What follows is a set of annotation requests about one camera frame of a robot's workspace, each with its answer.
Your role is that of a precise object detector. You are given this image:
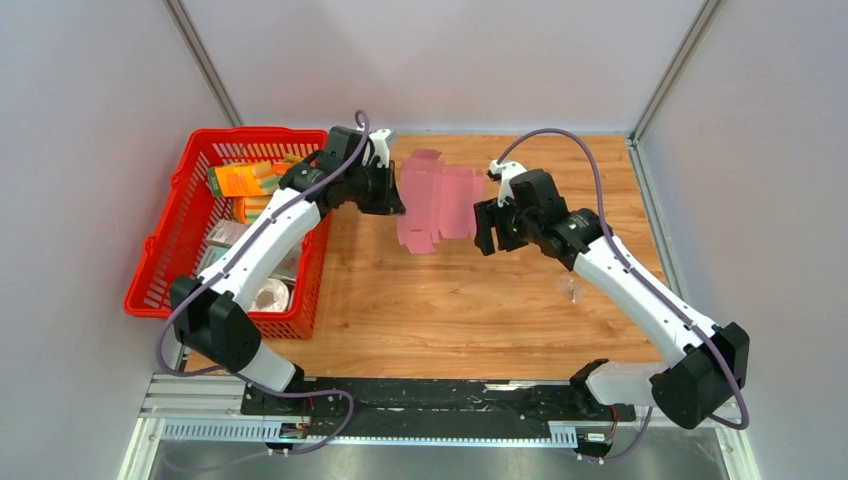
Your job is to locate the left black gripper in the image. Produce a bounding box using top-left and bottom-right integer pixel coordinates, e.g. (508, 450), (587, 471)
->
(343, 160), (405, 215)

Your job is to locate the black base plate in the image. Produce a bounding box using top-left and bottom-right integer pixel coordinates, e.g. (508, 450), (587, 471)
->
(240, 377), (636, 440)

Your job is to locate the white tape roll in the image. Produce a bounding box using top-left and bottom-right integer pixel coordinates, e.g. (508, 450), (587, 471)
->
(250, 278), (291, 313)

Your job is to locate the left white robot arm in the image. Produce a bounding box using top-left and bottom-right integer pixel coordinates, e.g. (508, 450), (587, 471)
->
(167, 124), (406, 415)

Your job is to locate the clear plastic wrapper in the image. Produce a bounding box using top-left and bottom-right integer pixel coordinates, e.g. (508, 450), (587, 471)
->
(555, 273), (587, 305)

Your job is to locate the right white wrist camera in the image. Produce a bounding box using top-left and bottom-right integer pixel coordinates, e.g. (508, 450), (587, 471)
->
(488, 160), (527, 208)

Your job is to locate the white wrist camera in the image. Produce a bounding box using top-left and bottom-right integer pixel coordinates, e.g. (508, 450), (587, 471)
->
(488, 160), (527, 208)
(367, 128), (397, 168)

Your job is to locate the pink paper box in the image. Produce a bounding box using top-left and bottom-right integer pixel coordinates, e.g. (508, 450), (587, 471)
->
(397, 149), (484, 255)

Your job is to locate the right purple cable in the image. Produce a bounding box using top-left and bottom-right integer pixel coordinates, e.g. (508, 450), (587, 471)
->
(496, 127), (751, 463)

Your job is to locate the red plastic basket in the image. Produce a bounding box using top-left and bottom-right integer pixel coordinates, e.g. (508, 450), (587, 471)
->
(124, 126), (331, 340)

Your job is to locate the orange green sponge pack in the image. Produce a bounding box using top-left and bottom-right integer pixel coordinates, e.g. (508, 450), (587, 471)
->
(207, 161), (279, 198)

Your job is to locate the teal snack packet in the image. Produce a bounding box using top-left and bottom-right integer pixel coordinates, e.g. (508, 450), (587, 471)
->
(194, 245), (229, 277)

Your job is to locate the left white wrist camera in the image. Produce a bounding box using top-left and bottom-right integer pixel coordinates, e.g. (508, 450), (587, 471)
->
(367, 128), (397, 168)

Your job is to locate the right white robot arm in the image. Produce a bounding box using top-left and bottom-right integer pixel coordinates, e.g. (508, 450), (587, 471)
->
(474, 162), (750, 429)

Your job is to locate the aluminium frame rail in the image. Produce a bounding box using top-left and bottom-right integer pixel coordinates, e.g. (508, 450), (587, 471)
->
(135, 373), (745, 446)

